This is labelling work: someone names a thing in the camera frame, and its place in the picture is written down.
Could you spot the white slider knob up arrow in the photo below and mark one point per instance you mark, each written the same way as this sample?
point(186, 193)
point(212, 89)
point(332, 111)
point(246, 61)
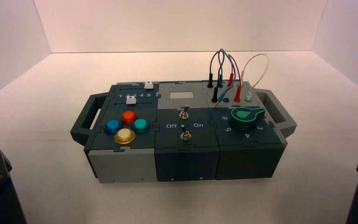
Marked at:
point(131, 100)

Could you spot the white slider knob down arrow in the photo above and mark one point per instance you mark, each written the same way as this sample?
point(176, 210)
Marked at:
point(148, 85)

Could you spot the grey display window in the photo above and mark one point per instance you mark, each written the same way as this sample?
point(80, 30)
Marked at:
point(181, 95)

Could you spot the green push button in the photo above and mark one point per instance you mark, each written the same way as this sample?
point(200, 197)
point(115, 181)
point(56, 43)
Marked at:
point(140, 125)

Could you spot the blue jack socket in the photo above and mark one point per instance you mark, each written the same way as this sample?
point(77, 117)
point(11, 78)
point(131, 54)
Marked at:
point(226, 100)

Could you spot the red push button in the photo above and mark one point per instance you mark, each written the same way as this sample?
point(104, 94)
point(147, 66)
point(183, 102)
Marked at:
point(129, 117)

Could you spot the teal and grey control box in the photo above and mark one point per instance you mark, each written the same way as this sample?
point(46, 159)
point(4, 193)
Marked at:
point(185, 164)

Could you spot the yellow push button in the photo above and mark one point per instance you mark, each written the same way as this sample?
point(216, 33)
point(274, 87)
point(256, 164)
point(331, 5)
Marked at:
point(125, 135)

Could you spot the green rotary knob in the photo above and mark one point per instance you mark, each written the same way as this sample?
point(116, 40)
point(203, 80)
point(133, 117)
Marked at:
point(244, 122)

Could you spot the blue push button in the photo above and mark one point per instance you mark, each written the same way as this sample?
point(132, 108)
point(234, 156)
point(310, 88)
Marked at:
point(113, 126)

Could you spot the green jack socket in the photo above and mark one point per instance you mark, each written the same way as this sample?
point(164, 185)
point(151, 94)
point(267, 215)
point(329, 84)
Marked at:
point(248, 100)

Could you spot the metal toggle switch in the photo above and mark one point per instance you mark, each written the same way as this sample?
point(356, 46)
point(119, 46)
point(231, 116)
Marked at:
point(183, 114)
point(185, 135)

